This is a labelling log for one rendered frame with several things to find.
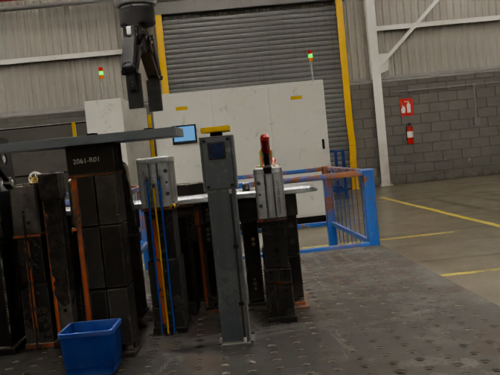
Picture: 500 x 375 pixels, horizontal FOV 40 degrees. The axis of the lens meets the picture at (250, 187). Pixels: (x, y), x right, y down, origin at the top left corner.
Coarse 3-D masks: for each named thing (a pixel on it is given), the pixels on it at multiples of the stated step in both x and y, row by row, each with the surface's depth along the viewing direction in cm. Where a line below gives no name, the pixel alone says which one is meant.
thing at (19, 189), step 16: (16, 192) 156; (32, 192) 156; (16, 208) 156; (32, 208) 156; (16, 224) 156; (32, 224) 156; (32, 240) 157; (32, 256) 157; (32, 272) 158; (48, 272) 160; (32, 288) 157; (48, 288) 158; (32, 304) 156; (48, 304) 157; (32, 320) 158; (48, 320) 158; (32, 336) 158; (48, 336) 158
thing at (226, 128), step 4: (200, 128) 142; (204, 128) 142; (208, 128) 142; (212, 128) 142; (216, 128) 142; (220, 128) 142; (224, 128) 142; (228, 128) 142; (204, 132) 142; (208, 132) 142; (212, 132) 144; (216, 132) 144; (220, 132) 144
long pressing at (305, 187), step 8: (304, 184) 185; (240, 192) 171; (248, 192) 170; (288, 192) 169; (296, 192) 169; (304, 192) 169; (136, 200) 187; (184, 200) 170; (192, 200) 170; (200, 200) 170; (136, 208) 170
